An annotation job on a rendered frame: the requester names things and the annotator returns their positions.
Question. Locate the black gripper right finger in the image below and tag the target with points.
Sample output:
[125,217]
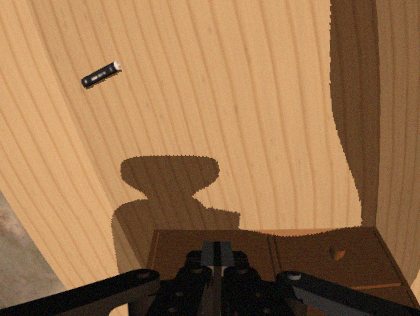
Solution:
[264,298]

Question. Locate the black aaa battery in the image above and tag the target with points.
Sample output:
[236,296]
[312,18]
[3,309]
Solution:
[101,74]

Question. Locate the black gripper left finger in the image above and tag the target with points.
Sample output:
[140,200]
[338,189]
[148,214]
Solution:
[186,296]

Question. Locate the small orange wooden chest of drawers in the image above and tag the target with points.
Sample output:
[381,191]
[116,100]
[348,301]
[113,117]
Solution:
[276,269]

